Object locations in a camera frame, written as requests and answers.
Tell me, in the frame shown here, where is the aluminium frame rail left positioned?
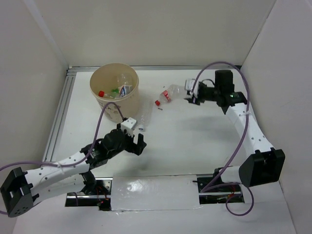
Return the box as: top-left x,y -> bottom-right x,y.
42,69 -> 77,162

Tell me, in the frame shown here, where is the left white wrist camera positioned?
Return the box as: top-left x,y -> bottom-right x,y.
120,117 -> 137,137

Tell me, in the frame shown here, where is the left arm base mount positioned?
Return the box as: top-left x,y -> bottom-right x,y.
65,177 -> 113,212

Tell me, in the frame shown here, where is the aluminium frame rail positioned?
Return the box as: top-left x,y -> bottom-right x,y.
67,64 -> 232,73
42,69 -> 77,162

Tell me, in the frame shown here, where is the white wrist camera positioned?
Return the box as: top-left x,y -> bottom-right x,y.
184,79 -> 198,92
120,117 -> 137,137

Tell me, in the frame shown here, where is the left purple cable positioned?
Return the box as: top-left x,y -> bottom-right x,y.
0,101 -> 125,215

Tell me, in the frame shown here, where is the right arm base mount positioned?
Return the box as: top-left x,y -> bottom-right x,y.
193,175 -> 244,205

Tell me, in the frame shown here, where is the green plastic bottle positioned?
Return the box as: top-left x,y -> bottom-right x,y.
111,88 -> 119,96

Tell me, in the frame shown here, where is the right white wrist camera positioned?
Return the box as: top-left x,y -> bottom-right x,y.
184,79 -> 198,92

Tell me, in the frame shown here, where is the white tape sheet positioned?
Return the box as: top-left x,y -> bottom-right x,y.
111,175 -> 200,211

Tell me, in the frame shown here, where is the small red label bottle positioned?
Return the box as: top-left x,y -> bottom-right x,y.
155,84 -> 187,107

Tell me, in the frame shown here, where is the aluminium frame rail back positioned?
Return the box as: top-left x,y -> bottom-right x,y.
67,64 -> 232,73

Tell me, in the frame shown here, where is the blue label clear bottle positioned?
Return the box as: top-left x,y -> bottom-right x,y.
117,73 -> 133,98

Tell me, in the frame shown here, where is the long red label bottle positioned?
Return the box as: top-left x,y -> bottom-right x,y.
98,91 -> 118,99

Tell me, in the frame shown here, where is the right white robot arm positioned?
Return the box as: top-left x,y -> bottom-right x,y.
185,70 -> 285,192

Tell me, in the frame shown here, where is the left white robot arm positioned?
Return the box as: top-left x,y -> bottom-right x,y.
0,126 -> 147,218

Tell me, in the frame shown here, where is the tan round paper bin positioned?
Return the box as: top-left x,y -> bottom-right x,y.
89,63 -> 140,123

